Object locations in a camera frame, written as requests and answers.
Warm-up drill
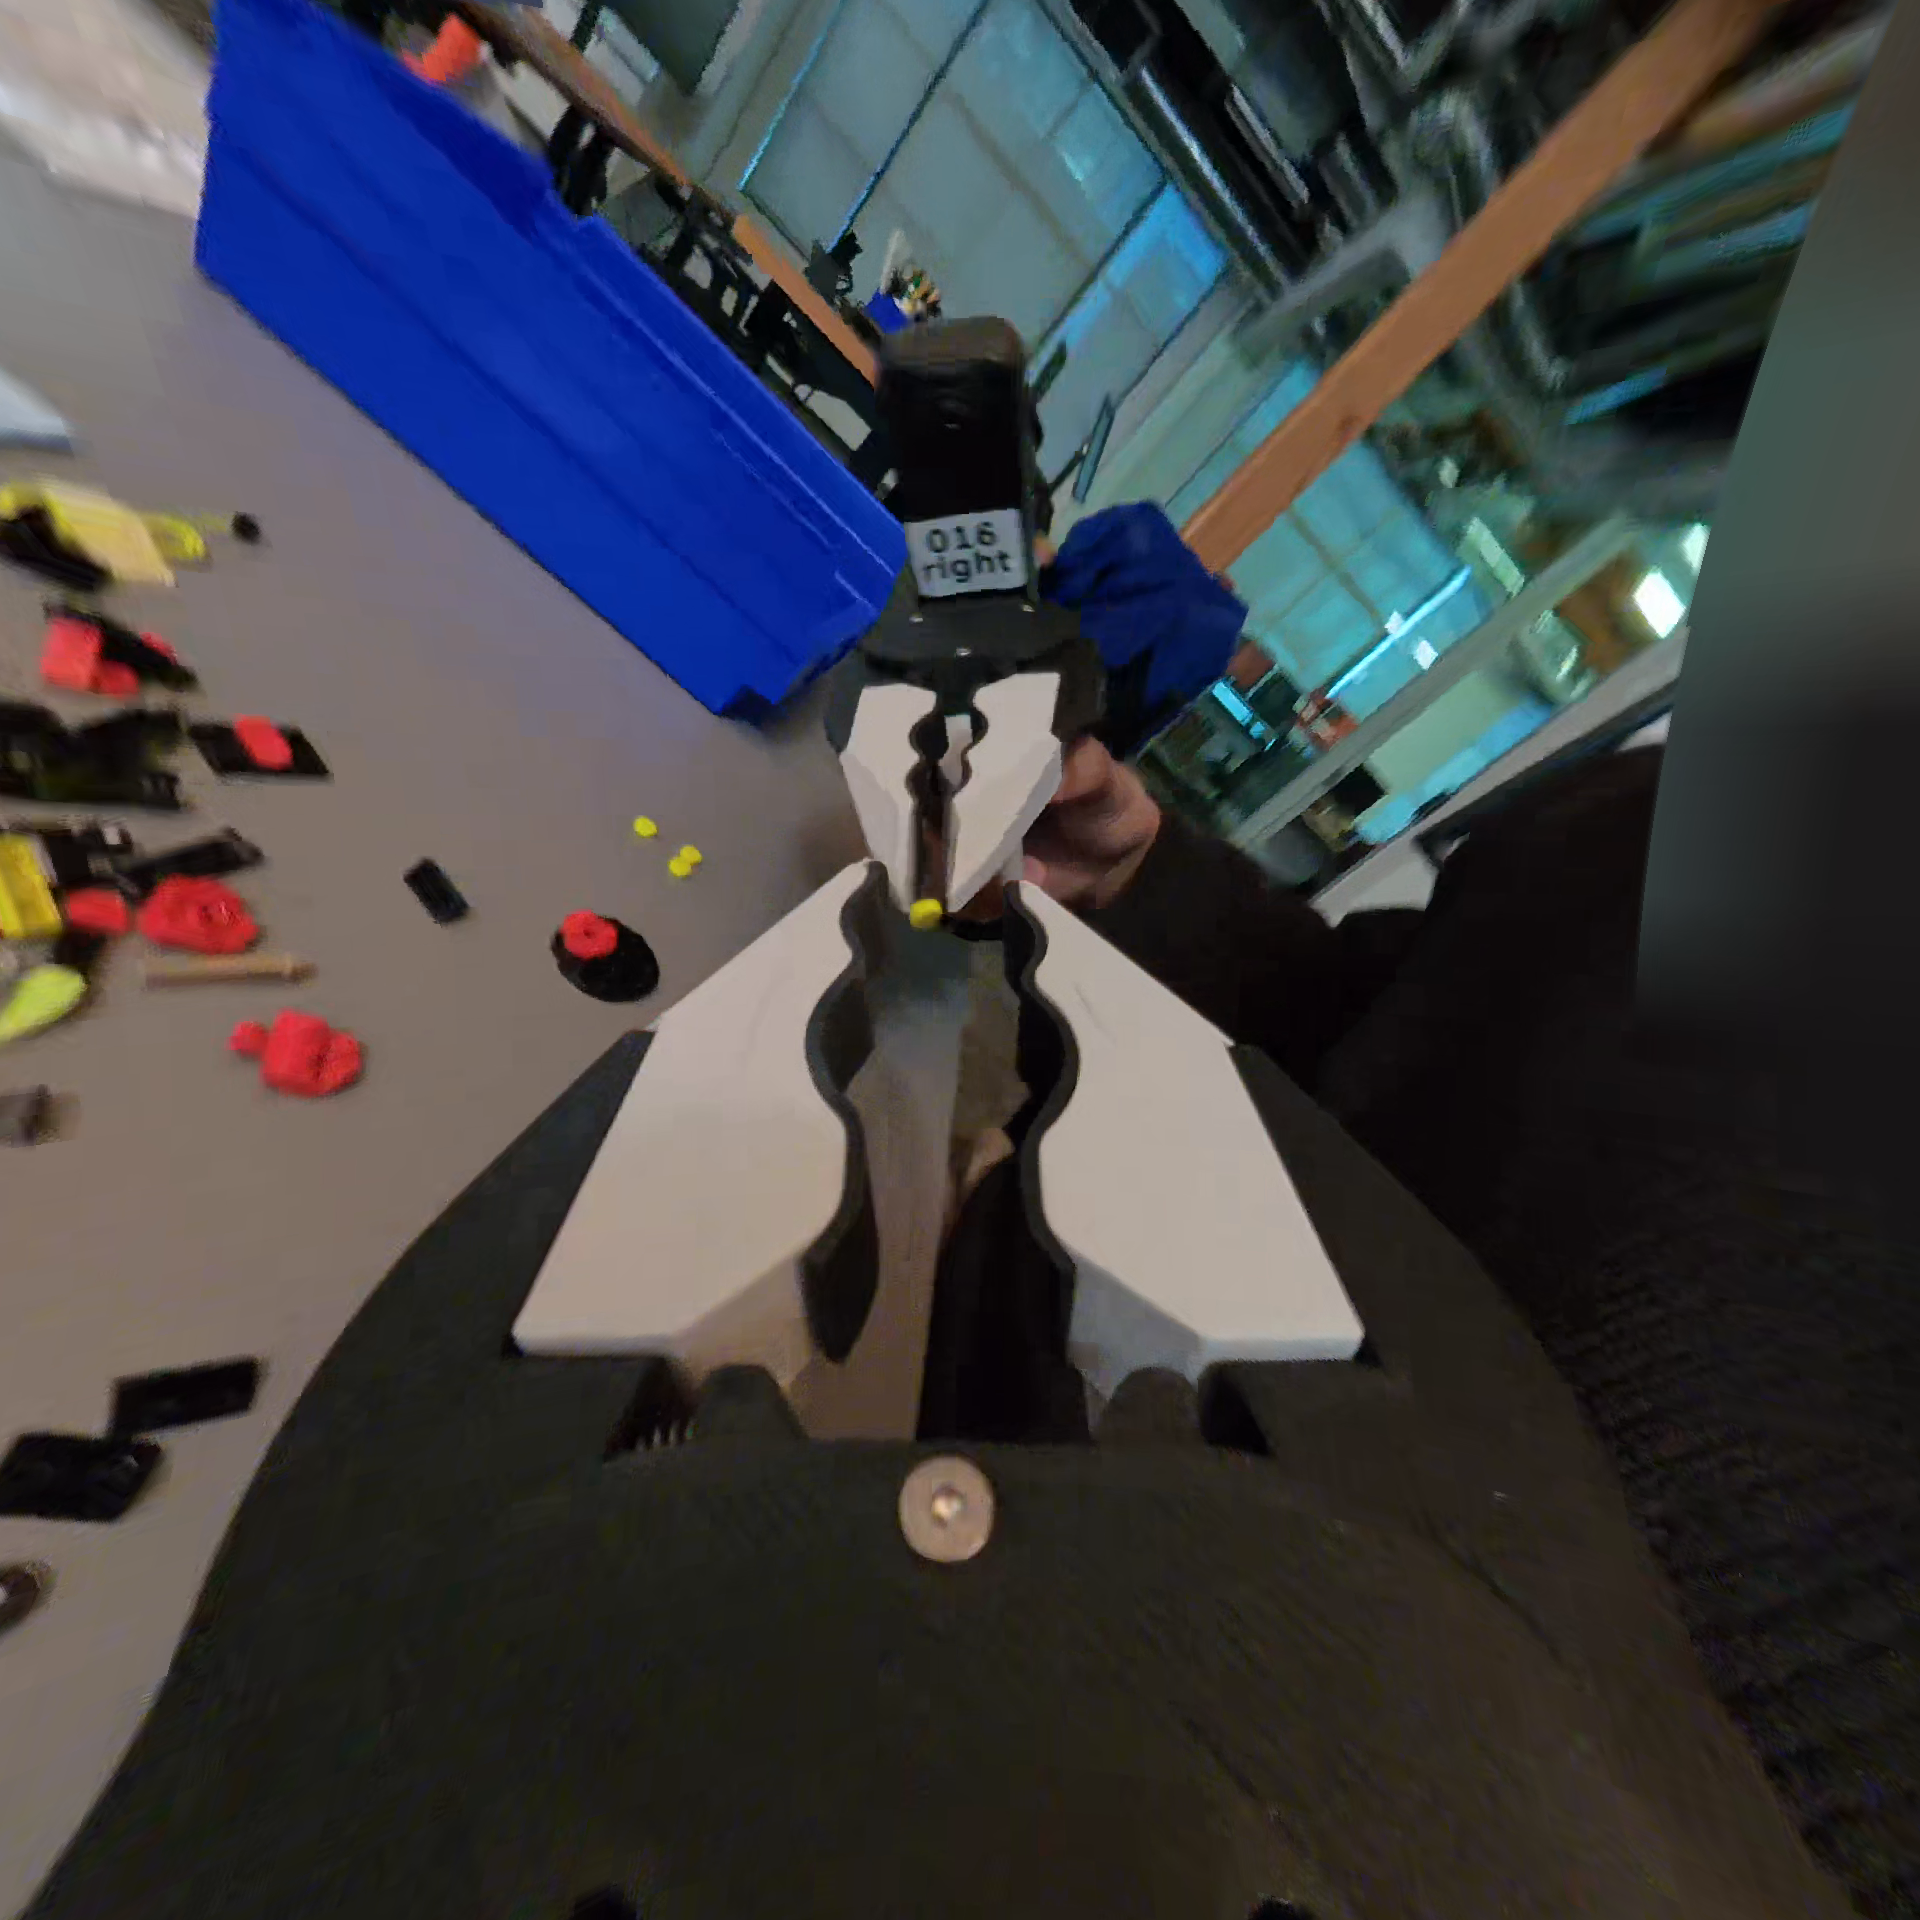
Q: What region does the clear plastic bag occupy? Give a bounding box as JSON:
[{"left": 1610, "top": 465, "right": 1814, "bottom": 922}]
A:
[{"left": 0, "top": 0, "right": 220, "bottom": 218}]

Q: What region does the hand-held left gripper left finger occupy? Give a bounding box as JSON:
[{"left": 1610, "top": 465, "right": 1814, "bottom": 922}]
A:
[{"left": 509, "top": 858, "right": 890, "bottom": 1425}]

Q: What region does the black plate with red tile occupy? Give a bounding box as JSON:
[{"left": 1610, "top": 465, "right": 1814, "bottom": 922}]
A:
[{"left": 187, "top": 718, "right": 332, "bottom": 782}]

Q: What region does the blue cloth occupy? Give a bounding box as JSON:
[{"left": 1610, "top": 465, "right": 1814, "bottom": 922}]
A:
[{"left": 1044, "top": 502, "right": 1251, "bottom": 752}]

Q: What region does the red rounded lego plate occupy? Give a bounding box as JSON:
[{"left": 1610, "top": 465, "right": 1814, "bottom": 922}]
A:
[{"left": 229, "top": 1007, "right": 365, "bottom": 1100}]

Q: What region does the red round lego plate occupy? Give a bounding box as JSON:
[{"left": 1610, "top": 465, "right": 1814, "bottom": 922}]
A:
[{"left": 138, "top": 877, "right": 261, "bottom": 958}]

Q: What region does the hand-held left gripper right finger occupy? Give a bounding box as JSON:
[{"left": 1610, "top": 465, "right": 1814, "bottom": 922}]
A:
[{"left": 1006, "top": 882, "right": 1367, "bottom": 1402}]

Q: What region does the pile of lego pieces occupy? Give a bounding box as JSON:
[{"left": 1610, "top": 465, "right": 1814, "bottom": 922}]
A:
[{"left": 0, "top": 599, "right": 267, "bottom": 1640}]

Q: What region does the person's black knit sweater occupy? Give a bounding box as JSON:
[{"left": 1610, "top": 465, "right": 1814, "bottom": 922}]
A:
[{"left": 1275, "top": 750, "right": 1920, "bottom": 1920}]

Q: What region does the wooden beam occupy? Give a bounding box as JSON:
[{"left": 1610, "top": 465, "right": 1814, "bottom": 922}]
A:
[{"left": 1185, "top": 0, "right": 1795, "bottom": 572}]

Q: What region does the black lego wheel red hub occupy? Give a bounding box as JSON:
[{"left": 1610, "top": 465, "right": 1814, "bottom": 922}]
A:
[{"left": 550, "top": 910, "right": 662, "bottom": 1002}]

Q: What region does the pale yellow sticker sheet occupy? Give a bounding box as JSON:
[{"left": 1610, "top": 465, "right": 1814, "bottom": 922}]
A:
[{"left": 37, "top": 487, "right": 174, "bottom": 588}]

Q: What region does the person's right hand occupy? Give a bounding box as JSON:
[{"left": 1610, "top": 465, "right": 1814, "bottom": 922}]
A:
[{"left": 1019, "top": 736, "right": 1164, "bottom": 910}]

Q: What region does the black lego hinge plate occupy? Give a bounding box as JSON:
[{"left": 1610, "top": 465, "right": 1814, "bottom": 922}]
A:
[{"left": 118, "top": 829, "right": 267, "bottom": 889}]

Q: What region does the black lego bracket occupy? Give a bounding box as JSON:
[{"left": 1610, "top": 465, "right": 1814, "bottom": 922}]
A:
[{"left": 0, "top": 510, "right": 107, "bottom": 589}]

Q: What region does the blue plastic bin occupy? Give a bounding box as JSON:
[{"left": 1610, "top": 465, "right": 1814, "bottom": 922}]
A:
[{"left": 195, "top": 0, "right": 910, "bottom": 725}]

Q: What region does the person's right forearm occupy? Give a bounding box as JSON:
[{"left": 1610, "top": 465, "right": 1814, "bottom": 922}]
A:
[{"left": 1111, "top": 815, "right": 1443, "bottom": 1096}]

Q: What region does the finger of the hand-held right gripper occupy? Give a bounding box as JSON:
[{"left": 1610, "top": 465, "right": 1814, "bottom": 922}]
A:
[
  {"left": 938, "top": 671, "right": 1068, "bottom": 910},
  {"left": 837, "top": 680, "right": 939, "bottom": 902}
]

